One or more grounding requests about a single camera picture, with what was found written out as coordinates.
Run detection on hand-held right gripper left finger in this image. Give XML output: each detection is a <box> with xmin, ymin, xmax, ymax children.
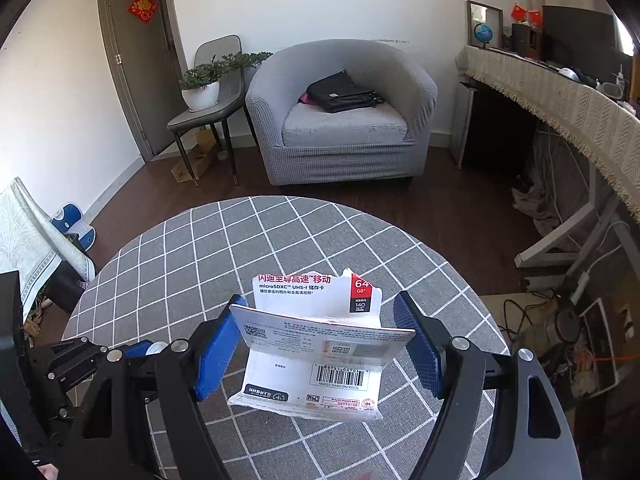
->
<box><xmin>55</xmin><ymin>295</ymin><xmax>249</xmax><ymax>480</ymax></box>

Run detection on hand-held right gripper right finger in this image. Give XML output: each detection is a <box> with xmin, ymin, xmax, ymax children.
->
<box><xmin>392</xmin><ymin>291</ymin><xmax>568</xmax><ymax>480</ymax></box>

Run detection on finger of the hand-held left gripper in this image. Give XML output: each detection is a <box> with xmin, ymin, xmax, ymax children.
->
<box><xmin>123</xmin><ymin>340</ymin><xmax>157</xmax><ymax>361</ymax></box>

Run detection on torn red-cornered card package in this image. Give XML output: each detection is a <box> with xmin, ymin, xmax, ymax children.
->
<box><xmin>227</xmin><ymin>269</ymin><xmax>417</xmax><ymax>422</ymax></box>

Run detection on white patterned cloth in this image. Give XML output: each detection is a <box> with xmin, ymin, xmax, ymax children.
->
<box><xmin>0</xmin><ymin>177</ymin><xmax>96</xmax><ymax>321</ymax></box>

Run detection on blue white plastic appliance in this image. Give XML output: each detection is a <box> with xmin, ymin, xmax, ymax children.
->
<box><xmin>51</xmin><ymin>202</ymin><xmax>96</xmax><ymax>253</ymax></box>

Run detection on round table checked cloth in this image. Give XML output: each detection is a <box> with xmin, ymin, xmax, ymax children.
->
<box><xmin>62</xmin><ymin>196</ymin><xmax>583</xmax><ymax>480</ymax></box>

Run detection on dark cloth pile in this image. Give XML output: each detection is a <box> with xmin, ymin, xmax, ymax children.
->
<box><xmin>510</xmin><ymin>180</ymin><xmax>557</xmax><ymax>235</ymax></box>

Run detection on flat cardboard box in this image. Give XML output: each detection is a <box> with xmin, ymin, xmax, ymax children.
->
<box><xmin>171</xmin><ymin>130</ymin><xmax>221</xmax><ymax>183</ymax></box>

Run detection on grey armchair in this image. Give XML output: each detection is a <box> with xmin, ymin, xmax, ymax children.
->
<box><xmin>245</xmin><ymin>39</ymin><xmax>438</xmax><ymax>186</ymax></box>

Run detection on grey dining chair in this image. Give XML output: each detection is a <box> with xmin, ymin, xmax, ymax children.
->
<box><xmin>166</xmin><ymin>35</ymin><xmax>258</xmax><ymax>187</ymax></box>

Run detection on black cabinet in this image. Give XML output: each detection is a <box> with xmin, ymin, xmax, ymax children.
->
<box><xmin>450</xmin><ymin>80</ymin><xmax>538</xmax><ymax>176</ymax></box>

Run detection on potted plant white pot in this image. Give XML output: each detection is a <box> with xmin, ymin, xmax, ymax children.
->
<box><xmin>178</xmin><ymin>51</ymin><xmax>273</xmax><ymax>112</ymax></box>

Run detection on black leather bag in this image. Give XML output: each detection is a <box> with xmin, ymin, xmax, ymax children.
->
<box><xmin>306</xmin><ymin>70</ymin><xmax>386</xmax><ymax>113</ymax></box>

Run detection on grey door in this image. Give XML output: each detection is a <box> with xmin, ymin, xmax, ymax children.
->
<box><xmin>97</xmin><ymin>0</ymin><xmax>188</xmax><ymax>161</ymax></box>

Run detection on long desk with fringed cloth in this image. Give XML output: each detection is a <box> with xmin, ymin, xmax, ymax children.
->
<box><xmin>456</xmin><ymin>45</ymin><xmax>640</xmax><ymax>221</ymax></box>

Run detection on brown wooden box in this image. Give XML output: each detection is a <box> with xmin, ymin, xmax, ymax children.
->
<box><xmin>511</xmin><ymin>22</ymin><xmax>543</xmax><ymax>58</ymax></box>

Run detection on red paper door decoration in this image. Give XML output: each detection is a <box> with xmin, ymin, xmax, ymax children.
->
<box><xmin>126</xmin><ymin>0</ymin><xmax>161</xmax><ymax>25</ymax></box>

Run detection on small red flags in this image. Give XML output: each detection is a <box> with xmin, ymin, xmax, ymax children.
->
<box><xmin>510</xmin><ymin>4</ymin><xmax>542</xmax><ymax>27</ymax></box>

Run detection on black monitor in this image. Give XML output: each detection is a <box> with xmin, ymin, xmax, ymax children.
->
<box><xmin>541</xmin><ymin>5</ymin><xmax>621</xmax><ymax>68</ymax></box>

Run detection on black floor cable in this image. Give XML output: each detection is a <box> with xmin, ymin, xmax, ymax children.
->
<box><xmin>502</xmin><ymin>297</ymin><xmax>561</xmax><ymax>343</ymax></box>

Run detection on white desk frame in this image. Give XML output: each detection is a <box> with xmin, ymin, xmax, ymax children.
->
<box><xmin>515</xmin><ymin>160</ymin><xmax>640</xmax><ymax>268</ymax></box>

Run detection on white box with wires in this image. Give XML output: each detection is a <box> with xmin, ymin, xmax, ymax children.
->
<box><xmin>575</xmin><ymin>297</ymin><xmax>623</xmax><ymax>397</ymax></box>

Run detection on wooden picture frame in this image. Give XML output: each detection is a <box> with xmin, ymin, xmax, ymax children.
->
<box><xmin>466</xmin><ymin>0</ymin><xmax>503</xmax><ymax>51</ymax></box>

